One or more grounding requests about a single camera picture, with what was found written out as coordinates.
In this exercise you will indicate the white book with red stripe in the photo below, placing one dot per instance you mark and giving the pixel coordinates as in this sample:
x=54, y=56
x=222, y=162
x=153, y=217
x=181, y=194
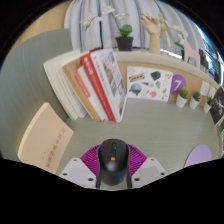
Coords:
x=88, y=93

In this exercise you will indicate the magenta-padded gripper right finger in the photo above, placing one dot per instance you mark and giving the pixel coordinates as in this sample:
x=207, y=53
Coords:
x=150, y=168

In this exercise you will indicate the thin white book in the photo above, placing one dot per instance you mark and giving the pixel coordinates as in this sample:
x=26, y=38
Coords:
x=73, y=100

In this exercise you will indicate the brown kraft book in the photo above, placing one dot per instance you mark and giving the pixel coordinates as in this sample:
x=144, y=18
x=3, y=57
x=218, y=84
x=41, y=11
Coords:
x=78, y=90

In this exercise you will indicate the black computer mouse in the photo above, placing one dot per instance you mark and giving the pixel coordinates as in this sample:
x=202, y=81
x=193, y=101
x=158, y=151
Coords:
x=112, y=165

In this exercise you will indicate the black cover book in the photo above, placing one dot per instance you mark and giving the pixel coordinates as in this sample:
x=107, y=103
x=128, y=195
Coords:
x=218, y=106

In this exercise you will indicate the thick white book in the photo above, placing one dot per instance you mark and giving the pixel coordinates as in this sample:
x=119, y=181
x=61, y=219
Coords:
x=58, y=83

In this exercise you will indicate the round purple number sticker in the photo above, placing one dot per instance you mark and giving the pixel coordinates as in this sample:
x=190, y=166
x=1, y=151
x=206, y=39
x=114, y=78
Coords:
x=178, y=85

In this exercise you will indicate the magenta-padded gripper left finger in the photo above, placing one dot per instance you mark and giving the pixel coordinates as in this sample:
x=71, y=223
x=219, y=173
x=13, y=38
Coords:
x=75, y=170

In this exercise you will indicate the grey white curtain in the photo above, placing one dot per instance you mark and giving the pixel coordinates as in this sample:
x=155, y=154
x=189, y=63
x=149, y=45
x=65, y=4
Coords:
x=96, y=26

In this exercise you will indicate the white book with photo cover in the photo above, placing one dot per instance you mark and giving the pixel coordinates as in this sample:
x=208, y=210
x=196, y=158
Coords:
x=111, y=76

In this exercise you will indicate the round lilac mouse pad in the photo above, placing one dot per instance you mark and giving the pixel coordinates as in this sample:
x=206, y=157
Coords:
x=199, y=156

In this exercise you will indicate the wooden hand model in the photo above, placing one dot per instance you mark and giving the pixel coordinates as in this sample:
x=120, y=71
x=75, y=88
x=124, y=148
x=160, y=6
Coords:
x=153, y=31

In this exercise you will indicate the succulent in white pot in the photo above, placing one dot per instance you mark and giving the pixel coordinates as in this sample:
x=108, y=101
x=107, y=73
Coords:
x=182, y=99
x=207, y=106
x=194, y=101

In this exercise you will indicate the white sticker sheet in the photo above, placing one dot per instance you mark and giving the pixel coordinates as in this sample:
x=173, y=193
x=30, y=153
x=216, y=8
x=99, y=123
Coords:
x=150, y=83

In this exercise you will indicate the beige paperback book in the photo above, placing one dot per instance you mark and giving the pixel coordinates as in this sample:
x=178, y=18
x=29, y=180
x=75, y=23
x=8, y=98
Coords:
x=45, y=140

